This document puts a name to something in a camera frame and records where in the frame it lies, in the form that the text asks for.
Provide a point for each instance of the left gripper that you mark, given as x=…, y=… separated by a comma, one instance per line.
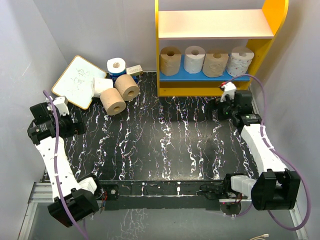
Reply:
x=78, y=126

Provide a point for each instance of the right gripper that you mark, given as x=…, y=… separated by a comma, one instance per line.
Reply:
x=215, y=104

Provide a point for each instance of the white dotted paper roll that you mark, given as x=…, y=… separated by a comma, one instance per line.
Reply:
x=239, y=61

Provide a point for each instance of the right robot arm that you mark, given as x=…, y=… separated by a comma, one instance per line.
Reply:
x=276, y=187

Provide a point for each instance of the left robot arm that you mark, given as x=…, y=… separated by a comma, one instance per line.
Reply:
x=73, y=200

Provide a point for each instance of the yellow shelf unit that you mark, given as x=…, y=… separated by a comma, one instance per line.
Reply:
x=259, y=26

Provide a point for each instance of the white roll lying sideways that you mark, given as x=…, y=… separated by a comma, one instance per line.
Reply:
x=99, y=85

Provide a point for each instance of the blue box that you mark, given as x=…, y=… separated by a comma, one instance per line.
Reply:
x=114, y=76

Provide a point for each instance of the white roll on blue box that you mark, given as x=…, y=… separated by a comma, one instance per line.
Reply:
x=116, y=66

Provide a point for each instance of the small beige carton box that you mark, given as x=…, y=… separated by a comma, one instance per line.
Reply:
x=134, y=70

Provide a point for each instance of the small whiteboard wooden frame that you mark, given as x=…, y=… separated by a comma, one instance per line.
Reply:
x=76, y=83

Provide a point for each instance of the aluminium rail frame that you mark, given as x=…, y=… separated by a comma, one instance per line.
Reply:
x=201, y=194

